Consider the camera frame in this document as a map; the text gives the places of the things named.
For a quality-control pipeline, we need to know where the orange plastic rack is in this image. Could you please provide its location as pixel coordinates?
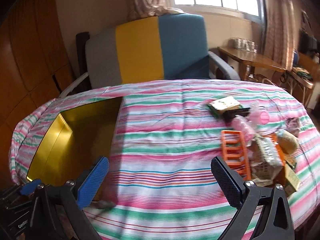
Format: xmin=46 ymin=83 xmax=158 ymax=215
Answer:
xmin=221 ymin=130 xmax=252 ymax=180

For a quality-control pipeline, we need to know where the beige printed snack bag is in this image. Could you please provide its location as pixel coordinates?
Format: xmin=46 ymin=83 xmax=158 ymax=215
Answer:
xmin=250 ymin=134 xmax=284 ymax=187

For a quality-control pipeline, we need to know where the orange snack bag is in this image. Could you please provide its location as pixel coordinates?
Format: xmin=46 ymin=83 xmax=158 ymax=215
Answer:
xmin=264 ymin=133 xmax=285 ymax=166

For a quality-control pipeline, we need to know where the green beige small box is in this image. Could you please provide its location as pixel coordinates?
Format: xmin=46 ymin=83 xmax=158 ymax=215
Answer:
xmin=284 ymin=154 xmax=300 ymax=196

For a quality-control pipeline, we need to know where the pink hair roller with clip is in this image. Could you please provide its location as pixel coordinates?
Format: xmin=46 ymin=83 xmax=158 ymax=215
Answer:
xmin=248 ymin=102 xmax=270 ymax=130

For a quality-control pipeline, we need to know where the green cracker packet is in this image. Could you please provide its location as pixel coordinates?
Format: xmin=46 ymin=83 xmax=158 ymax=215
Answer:
xmin=207 ymin=96 xmax=242 ymax=117

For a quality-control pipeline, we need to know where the pink cloth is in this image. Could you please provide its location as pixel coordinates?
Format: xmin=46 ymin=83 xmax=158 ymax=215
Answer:
xmin=285 ymin=118 xmax=300 ymax=138

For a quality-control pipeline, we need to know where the brown toy brick gun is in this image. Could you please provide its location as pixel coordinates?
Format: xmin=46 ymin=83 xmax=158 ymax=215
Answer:
xmin=222 ymin=107 xmax=250 ymax=122

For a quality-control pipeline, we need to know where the wooden desk with clutter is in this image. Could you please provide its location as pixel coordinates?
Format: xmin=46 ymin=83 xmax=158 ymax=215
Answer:
xmin=285 ymin=29 xmax=320 ymax=111

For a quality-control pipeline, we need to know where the gold storage box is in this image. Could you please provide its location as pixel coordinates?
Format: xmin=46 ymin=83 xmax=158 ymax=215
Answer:
xmin=27 ymin=97 xmax=123 ymax=186

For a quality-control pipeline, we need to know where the striped pink green tablecloth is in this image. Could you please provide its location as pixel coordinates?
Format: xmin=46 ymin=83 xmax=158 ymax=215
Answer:
xmin=9 ymin=80 xmax=319 ymax=239

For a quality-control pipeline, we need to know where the wooden side table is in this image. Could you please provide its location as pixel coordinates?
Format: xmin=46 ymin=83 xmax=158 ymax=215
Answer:
xmin=217 ymin=47 xmax=286 ymax=81

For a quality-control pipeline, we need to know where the set of white cups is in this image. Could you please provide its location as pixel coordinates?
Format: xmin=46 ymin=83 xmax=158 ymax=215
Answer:
xmin=228 ymin=37 xmax=257 ymax=53

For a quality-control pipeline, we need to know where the yellow blue grey armchair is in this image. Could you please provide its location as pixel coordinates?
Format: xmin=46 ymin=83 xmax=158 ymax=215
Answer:
xmin=60 ymin=14 xmax=240 ymax=98

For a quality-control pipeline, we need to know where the beige window curtain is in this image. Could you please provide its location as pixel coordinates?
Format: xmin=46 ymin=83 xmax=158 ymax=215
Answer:
xmin=264 ymin=0 xmax=295 ymax=71

